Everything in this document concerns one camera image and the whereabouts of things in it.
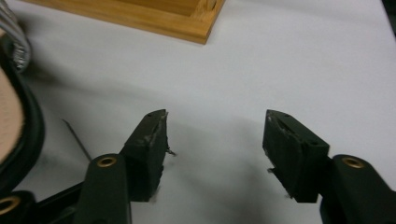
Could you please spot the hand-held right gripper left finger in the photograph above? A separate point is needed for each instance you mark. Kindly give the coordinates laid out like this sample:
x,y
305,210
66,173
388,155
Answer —
x,y
144,165

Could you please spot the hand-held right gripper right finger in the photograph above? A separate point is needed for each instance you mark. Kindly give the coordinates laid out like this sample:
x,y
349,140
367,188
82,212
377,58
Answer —
x,y
295,161

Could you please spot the wooden tray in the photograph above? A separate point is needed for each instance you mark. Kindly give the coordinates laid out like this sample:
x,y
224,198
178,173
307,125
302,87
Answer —
x,y
174,25

